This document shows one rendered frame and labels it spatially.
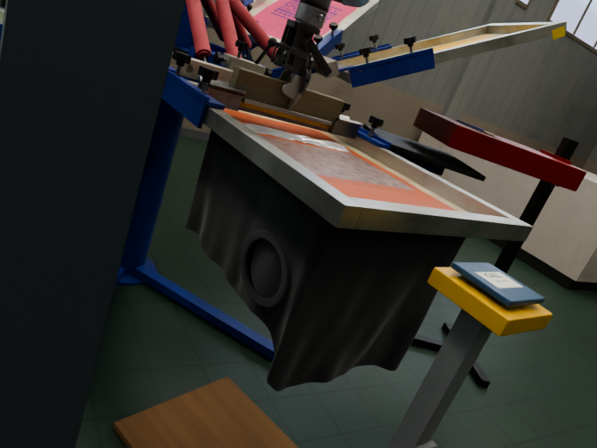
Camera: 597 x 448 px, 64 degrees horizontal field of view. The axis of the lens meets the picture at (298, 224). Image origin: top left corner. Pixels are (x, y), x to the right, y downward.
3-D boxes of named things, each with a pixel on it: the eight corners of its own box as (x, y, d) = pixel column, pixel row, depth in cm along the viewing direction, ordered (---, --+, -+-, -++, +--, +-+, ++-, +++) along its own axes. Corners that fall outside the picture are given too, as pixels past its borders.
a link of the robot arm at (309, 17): (315, 11, 125) (334, 15, 120) (310, 28, 127) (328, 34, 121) (293, 0, 121) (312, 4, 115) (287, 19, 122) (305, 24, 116)
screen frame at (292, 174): (525, 242, 107) (534, 227, 106) (336, 228, 71) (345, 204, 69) (322, 127, 163) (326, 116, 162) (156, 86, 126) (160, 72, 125)
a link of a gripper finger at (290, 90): (274, 106, 125) (282, 70, 123) (291, 111, 129) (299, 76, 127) (281, 108, 123) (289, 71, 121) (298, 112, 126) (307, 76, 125)
